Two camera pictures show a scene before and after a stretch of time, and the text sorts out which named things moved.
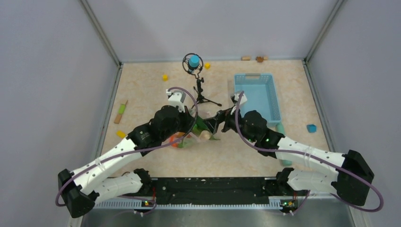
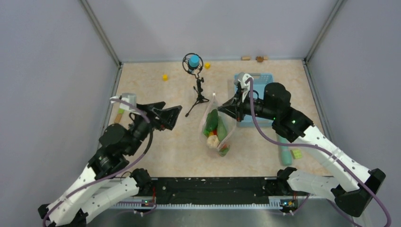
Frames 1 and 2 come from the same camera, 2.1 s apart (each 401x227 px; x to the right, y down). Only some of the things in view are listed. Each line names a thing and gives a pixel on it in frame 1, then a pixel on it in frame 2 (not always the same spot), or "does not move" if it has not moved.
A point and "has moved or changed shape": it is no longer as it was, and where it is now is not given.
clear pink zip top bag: (200, 130) → (217, 129)
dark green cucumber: (200, 126) has moved or changed shape
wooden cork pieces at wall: (258, 58) does not move
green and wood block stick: (121, 110) does not move
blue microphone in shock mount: (191, 62) does not move
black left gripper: (187, 117) → (168, 116)
